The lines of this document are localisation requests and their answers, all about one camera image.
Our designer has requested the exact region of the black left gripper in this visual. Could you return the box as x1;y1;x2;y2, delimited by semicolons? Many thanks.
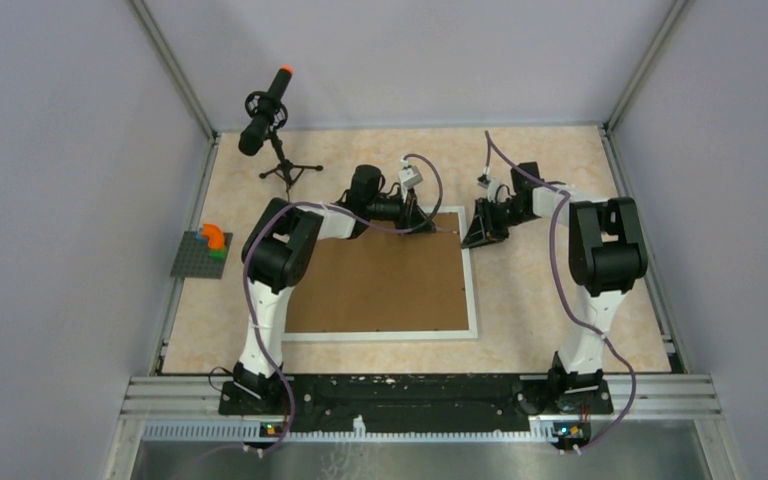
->
366;185;435;236

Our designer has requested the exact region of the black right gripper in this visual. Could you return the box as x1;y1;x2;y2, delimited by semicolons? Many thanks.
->
461;198;538;251

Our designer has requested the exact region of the white picture frame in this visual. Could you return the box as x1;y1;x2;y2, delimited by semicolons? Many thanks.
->
281;205;480;344

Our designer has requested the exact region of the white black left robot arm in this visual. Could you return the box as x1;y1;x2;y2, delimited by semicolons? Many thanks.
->
232;161;442;414

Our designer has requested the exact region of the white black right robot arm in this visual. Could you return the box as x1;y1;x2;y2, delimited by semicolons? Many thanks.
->
461;162;648;412

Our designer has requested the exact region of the black microphone tripod stand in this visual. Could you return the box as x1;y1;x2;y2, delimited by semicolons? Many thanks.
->
258;132;324;197

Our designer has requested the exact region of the black microphone orange tip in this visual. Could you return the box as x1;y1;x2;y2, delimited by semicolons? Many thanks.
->
238;65;293;156

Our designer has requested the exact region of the orange curved toy block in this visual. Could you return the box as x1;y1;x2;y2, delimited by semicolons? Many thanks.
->
199;223;226;249

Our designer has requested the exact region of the green toy block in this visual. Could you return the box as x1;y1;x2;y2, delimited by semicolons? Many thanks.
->
208;246;228;260

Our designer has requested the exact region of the grey lego baseplate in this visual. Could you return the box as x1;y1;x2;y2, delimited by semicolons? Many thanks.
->
170;230;233;280

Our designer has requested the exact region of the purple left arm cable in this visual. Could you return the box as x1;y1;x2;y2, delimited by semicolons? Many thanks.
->
242;153;445;458

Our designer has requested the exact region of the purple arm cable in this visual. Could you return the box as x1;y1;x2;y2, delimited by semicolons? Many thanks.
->
483;130;638;455
242;153;445;458

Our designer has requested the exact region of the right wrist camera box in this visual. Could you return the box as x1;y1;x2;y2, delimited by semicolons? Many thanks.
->
477;174;507;203

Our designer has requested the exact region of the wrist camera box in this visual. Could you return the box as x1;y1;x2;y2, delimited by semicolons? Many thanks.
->
477;174;507;203
398;158;423;191

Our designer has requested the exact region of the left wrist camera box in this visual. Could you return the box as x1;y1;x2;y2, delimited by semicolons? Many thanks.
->
398;158;423;191

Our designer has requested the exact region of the brown frame backing board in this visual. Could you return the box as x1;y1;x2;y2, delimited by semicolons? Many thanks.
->
284;213;471;335

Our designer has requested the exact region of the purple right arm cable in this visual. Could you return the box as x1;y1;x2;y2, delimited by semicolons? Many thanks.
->
483;130;638;455

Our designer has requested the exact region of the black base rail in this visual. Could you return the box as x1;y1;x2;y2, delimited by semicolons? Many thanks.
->
218;373;614;434

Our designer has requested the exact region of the aluminium front rail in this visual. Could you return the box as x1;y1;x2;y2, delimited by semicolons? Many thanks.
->
106;374;746;479

